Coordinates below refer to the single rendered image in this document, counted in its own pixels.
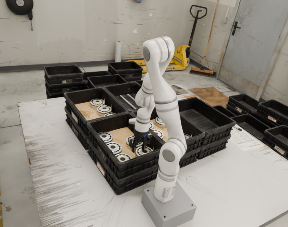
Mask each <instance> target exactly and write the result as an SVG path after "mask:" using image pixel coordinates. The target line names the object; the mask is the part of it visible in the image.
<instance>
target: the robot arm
mask: <svg viewBox="0 0 288 227"><path fill-rule="evenodd" d="M174 52H175V47H174V43H173V41H172V39H171V38H169V37H167V36H162V37H159V38H155V39H151V40H147V41H145V42H144V43H143V56H144V60H145V64H146V67H147V71H148V72H147V73H146V75H145V77H144V79H143V83H142V87H141V88H140V90H139V91H138V92H137V94H136V96H135V103H136V104H137V105H138V106H144V108H140V109H138V111H137V117H136V118H132V119H129V124H134V125H135V129H134V136H133V137H132V138H130V137H129V138H128V142H129V146H130V148H132V149H131V151H132V152H133V153H135V148H136V146H137V145H138V143H140V142H143V144H142V150H143V151H145V149H146V145H147V144H149V143H150V141H151V139H152V134H151V133H149V125H150V117H151V113H152V111H153V109H154V107H156V112H157V114H158V116H159V118H160V119H161V120H162V121H163V123H164V124H165V126H166V128H167V133H168V141H167V142H166V143H165V144H164V145H163V146H162V147H161V150H160V154H159V160H158V164H159V168H158V173H157V178H156V183H155V188H154V192H153V194H154V197H155V198H156V199H157V200H159V201H161V202H162V203H165V202H168V201H170V200H172V199H173V197H174V194H175V190H176V180H177V176H178V173H179V169H180V166H179V161H180V159H181V157H182V156H183V155H184V154H185V152H186V150H187V145H186V141H185V137H184V134H183V130H182V126H181V120H180V114H179V107H178V101H177V96H176V93H175V91H174V90H173V89H172V87H171V86H170V85H169V84H168V83H167V82H166V81H165V80H164V78H163V77H162V75H163V73H164V72H165V70H166V68H167V66H168V64H169V63H170V61H171V60H172V58H173V55H174ZM146 138H147V139H146ZM132 142H133V143H132Z"/></svg>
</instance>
